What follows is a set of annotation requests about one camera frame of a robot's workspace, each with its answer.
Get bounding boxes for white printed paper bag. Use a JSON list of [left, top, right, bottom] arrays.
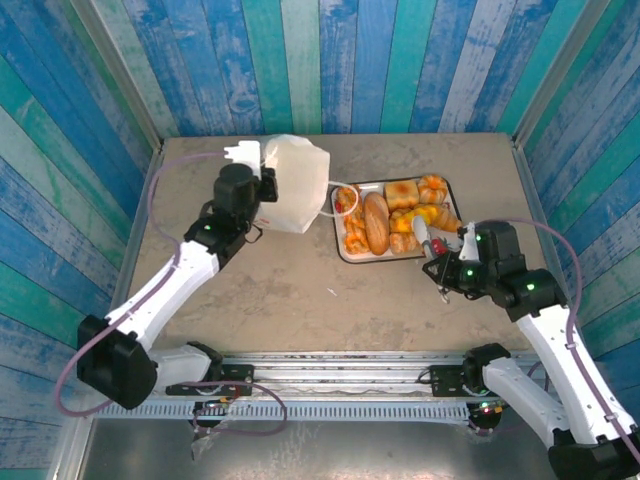
[[259, 133, 360, 235]]

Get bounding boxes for grey white food tongs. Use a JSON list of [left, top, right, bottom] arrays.
[[410, 217, 451, 305]]

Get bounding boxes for tan striped fake bun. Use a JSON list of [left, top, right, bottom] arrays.
[[388, 232, 422, 256]]

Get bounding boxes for fake croissant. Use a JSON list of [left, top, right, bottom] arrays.
[[419, 203, 463, 234]]

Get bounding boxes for yellow orange striped fake bun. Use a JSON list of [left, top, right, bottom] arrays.
[[389, 207, 426, 235]]

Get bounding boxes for ridged pumpkin fake bun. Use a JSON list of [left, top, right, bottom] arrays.
[[417, 173, 450, 205]]

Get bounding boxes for brown fake baguette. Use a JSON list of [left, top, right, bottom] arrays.
[[363, 192, 392, 256]]

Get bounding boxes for square fake toast bread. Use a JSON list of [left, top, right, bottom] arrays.
[[383, 179, 420, 211]]

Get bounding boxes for white strawberry print tray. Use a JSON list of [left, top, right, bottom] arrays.
[[331, 175, 464, 265]]

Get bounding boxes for twisted orange fake bread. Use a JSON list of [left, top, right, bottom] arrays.
[[335, 184, 372, 256]]

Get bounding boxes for grey metal sheet panel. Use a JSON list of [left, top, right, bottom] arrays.
[[79, 418, 617, 480]]

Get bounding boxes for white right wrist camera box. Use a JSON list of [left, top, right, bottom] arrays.
[[457, 223, 480, 263]]

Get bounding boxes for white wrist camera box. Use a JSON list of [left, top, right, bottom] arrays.
[[457, 223, 480, 263], [223, 140, 265, 170]]

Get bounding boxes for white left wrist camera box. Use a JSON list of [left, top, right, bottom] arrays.
[[223, 140, 265, 170]]

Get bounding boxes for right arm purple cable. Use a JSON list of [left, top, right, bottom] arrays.
[[468, 218, 640, 464]]

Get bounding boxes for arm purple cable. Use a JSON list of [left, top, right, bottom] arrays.
[[468, 218, 640, 464], [53, 151, 290, 435]]

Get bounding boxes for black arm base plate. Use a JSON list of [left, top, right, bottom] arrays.
[[428, 364, 523, 399], [165, 365, 255, 398]]

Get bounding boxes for aluminium table side rail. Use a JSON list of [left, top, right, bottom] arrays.
[[93, 148, 165, 360], [510, 137, 592, 362]]

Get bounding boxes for aluminium mounting rail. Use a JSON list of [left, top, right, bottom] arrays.
[[74, 349, 609, 402]]

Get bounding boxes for grey slotted cable duct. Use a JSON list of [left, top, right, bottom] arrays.
[[93, 401, 472, 424]]

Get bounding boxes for aluminium frame post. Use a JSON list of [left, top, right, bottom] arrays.
[[510, 0, 612, 147], [69, 0, 165, 151]]

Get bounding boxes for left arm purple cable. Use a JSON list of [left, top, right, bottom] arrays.
[[53, 151, 290, 435]]

